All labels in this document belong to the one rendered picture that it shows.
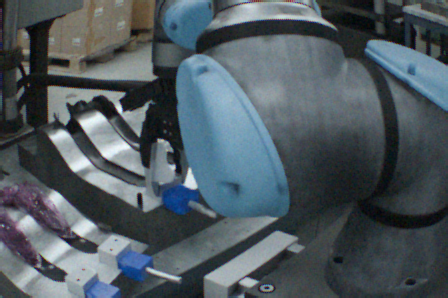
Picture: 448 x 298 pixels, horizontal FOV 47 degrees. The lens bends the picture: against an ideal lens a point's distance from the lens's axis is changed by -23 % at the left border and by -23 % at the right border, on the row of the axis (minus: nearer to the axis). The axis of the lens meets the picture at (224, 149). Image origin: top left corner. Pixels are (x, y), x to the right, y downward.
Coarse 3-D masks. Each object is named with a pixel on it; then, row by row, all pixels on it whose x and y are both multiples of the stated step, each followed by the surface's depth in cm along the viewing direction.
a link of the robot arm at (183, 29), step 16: (176, 0) 79; (192, 0) 75; (208, 0) 76; (160, 16) 83; (176, 16) 75; (192, 16) 75; (208, 16) 76; (176, 32) 76; (192, 32) 76; (192, 48) 77
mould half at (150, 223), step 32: (64, 128) 118; (96, 128) 121; (32, 160) 124; (64, 160) 112; (128, 160) 116; (64, 192) 116; (96, 192) 106; (128, 192) 103; (128, 224) 102; (160, 224) 101; (192, 224) 108
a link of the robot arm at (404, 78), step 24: (384, 48) 46; (408, 48) 51; (384, 72) 45; (408, 72) 43; (432, 72) 42; (384, 96) 43; (408, 96) 43; (432, 96) 42; (384, 120) 42; (408, 120) 43; (432, 120) 43; (408, 144) 43; (432, 144) 44; (384, 168) 43; (408, 168) 44; (432, 168) 45; (384, 192) 46; (408, 192) 46; (432, 192) 46
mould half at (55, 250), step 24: (0, 168) 106; (48, 192) 99; (24, 216) 91; (72, 216) 98; (48, 240) 90; (96, 240) 94; (0, 264) 79; (24, 264) 82; (72, 264) 87; (96, 264) 88; (0, 288) 81; (24, 288) 77; (48, 288) 79; (120, 288) 87
